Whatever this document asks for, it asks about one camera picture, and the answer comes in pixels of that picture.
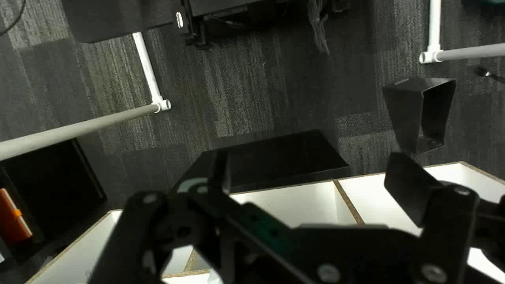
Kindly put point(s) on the black chair base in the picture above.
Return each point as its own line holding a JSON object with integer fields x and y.
{"x": 221, "y": 18}

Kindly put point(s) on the black trash bin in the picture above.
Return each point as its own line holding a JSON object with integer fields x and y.
{"x": 420, "y": 112}

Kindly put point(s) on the orange bar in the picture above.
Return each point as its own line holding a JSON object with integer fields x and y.
{"x": 13, "y": 218}

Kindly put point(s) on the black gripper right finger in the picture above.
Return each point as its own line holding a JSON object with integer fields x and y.
{"x": 447, "y": 221}

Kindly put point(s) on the thin white PVC floor pipe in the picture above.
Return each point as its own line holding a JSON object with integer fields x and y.
{"x": 434, "y": 24}
{"x": 147, "y": 65}

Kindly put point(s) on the black cabinet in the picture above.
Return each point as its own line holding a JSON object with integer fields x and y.
{"x": 52, "y": 179}

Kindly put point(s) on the black flat box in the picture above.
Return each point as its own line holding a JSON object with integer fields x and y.
{"x": 284, "y": 158}

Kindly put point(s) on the white table frame bar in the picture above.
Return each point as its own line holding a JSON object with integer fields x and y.
{"x": 68, "y": 130}

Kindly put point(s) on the thick white PVC pole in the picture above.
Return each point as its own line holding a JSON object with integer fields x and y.
{"x": 471, "y": 52}

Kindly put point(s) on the white shelf unit table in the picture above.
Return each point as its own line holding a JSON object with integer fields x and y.
{"x": 294, "y": 206}

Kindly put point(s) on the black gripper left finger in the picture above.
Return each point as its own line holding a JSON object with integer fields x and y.
{"x": 152, "y": 226}

